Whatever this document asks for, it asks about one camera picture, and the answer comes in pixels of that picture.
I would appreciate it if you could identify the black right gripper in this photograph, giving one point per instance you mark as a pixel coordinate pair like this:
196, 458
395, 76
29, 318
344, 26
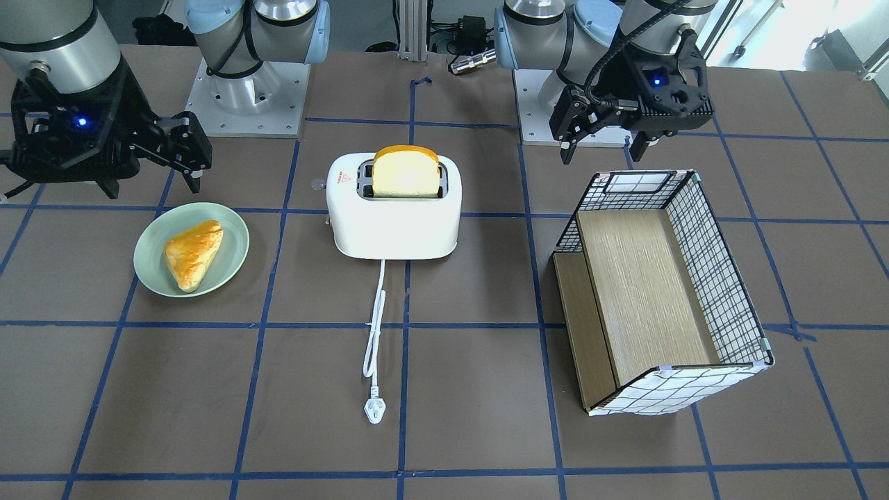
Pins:
130, 94

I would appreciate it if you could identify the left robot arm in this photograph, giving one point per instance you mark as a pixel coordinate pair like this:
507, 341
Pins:
636, 66

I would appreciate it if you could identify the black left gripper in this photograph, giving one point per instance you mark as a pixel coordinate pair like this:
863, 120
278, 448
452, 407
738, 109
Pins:
620, 75

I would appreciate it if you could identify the aluminium frame post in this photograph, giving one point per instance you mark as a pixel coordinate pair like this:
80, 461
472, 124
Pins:
412, 18

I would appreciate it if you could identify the golden triangular pastry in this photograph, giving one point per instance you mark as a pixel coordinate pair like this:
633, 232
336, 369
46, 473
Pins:
189, 255

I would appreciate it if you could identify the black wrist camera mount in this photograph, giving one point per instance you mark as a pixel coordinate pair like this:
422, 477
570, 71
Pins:
69, 138

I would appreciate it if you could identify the white two-slot toaster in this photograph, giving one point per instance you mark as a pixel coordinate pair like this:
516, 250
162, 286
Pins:
391, 228

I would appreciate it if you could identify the yellow toast slice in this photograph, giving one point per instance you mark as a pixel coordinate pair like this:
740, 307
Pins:
406, 171

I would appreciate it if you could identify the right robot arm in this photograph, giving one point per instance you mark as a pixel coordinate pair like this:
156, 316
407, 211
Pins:
71, 44

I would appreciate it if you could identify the light green plate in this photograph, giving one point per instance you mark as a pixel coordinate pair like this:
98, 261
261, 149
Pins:
149, 254

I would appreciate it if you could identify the black power adapter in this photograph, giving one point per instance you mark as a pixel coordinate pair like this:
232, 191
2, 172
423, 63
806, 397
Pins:
470, 36

